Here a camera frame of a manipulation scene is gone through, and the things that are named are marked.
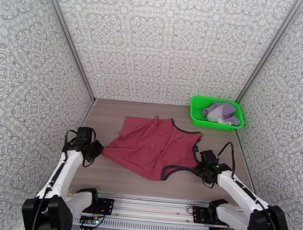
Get red tank top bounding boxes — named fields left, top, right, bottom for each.
left=99, top=111, right=205, bottom=185

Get lilac garment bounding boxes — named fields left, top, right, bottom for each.
left=200, top=99, right=243, bottom=127

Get green plastic basket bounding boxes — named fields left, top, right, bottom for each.
left=188, top=95, right=247, bottom=133

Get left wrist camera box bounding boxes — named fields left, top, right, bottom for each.
left=76, top=126, right=95, bottom=141

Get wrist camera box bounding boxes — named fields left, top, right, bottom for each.
left=76, top=126, right=95, bottom=141
left=198, top=149, right=220, bottom=165

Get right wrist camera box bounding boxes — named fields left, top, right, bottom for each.
left=198, top=149, right=220, bottom=165

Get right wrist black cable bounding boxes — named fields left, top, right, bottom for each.
left=215, top=141, right=238, bottom=174

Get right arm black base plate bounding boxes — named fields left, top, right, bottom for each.
left=191, top=206, right=228, bottom=226

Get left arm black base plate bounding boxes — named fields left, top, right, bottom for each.
left=89, top=197, right=116, bottom=216

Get aluminium mounting rail frame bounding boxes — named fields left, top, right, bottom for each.
left=63, top=189, right=255, bottom=230

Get left arm base wires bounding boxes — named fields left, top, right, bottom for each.
left=88, top=208, right=106, bottom=230

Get white slotted cable duct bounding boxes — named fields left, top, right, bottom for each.
left=72, top=215, right=211, bottom=230

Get aluminium corner post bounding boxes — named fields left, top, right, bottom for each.
left=29, top=0, right=105, bottom=104
left=235, top=0, right=303, bottom=108

